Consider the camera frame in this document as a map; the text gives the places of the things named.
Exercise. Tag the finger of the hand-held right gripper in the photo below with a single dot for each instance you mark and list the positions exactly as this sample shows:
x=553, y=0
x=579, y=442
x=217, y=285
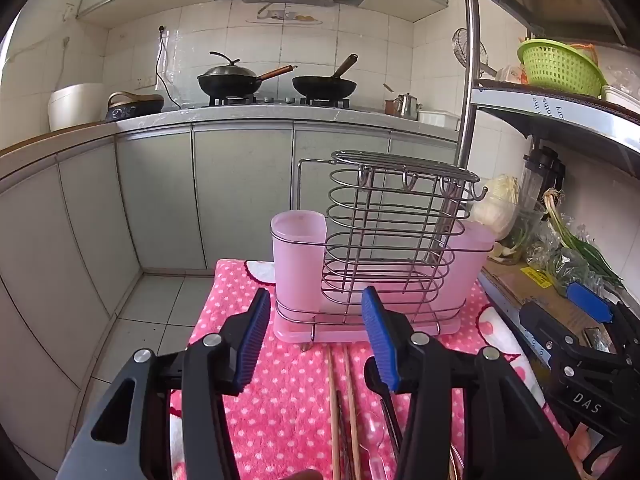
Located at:
x=542, y=322
x=590, y=302

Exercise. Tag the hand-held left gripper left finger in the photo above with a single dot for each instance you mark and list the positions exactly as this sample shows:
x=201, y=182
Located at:
x=252, y=330

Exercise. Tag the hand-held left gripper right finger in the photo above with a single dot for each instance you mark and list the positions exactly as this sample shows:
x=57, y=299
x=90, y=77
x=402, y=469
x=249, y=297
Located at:
x=377, y=330

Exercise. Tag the pink plastic cup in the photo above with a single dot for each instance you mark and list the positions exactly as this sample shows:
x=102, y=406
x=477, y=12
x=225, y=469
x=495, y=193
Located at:
x=297, y=270
x=470, y=265

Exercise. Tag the light wooden chopstick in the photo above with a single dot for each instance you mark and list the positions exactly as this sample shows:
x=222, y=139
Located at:
x=334, y=420
x=352, y=410

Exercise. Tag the dark brown chopstick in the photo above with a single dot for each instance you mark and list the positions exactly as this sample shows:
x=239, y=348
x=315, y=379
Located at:
x=340, y=440
x=347, y=455

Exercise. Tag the gold metal spoon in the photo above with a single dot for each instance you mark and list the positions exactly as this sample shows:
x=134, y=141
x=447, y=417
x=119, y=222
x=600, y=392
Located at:
x=454, y=465

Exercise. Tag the person's right hand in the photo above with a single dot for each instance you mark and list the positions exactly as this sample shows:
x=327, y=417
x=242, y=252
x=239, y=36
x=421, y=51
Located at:
x=580, y=447

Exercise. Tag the pink plastic drip tray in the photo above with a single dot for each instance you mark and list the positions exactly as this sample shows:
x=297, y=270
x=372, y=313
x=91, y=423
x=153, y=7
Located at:
x=350, y=332

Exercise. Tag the cardboard box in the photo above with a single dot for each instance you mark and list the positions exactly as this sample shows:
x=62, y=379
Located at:
x=520, y=285

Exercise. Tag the plastic bag of greens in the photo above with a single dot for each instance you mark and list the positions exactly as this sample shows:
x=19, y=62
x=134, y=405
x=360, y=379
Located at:
x=560, y=265

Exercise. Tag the green onions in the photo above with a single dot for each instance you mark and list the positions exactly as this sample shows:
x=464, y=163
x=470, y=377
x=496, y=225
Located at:
x=575, y=245

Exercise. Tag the pink polka dot towel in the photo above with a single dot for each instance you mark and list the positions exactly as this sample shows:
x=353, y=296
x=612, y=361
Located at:
x=290, y=410

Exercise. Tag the clear plastic container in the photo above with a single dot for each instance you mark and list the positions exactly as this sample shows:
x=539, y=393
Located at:
x=525, y=230

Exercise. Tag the clear plastic spoon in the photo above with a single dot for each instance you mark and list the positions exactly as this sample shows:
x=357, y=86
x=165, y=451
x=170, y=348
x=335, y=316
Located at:
x=375, y=455

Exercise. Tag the napa cabbage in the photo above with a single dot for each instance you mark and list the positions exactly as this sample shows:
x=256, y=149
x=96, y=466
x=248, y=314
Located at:
x=495, y=205

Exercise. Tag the grey kitchen cabinets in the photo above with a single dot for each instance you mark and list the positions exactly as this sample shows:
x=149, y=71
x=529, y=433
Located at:
x=235, y=195

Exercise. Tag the black blender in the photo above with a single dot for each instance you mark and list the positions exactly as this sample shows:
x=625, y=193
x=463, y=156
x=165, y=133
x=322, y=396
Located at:
x=545, y=170

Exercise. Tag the white plastic container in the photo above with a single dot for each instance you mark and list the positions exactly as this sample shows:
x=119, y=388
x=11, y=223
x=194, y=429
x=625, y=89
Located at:
x=620, y=95

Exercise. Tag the grey kitchen countertop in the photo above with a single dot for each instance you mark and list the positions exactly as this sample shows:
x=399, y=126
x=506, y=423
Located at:
x=250, y=114

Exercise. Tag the white dish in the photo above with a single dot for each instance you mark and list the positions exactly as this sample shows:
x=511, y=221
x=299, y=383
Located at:
x=437, y=117

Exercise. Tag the brown jar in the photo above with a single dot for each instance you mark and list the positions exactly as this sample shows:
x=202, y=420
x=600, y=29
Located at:
x=390, y=106

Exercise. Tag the metal kettle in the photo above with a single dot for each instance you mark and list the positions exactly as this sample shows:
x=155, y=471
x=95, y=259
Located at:
x=407, y=106

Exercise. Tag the gas stove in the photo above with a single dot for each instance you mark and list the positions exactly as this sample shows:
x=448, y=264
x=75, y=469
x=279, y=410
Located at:
x=280, y=101

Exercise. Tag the green plastic basket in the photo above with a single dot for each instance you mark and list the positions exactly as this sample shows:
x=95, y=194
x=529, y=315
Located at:
x=555, y=67

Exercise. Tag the black wok with lid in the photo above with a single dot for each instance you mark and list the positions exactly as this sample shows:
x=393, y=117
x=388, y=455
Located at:
x=225, y=82

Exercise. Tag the black electric griddle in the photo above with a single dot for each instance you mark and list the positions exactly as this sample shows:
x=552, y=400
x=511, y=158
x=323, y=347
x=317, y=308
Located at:
x=135, y=107

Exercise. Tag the metal shelf rack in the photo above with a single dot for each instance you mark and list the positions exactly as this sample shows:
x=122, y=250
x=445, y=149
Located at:
x=470, y=60

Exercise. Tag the white rice cooker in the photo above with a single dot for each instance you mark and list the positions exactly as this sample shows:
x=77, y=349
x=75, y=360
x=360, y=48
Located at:
x=75, y=107

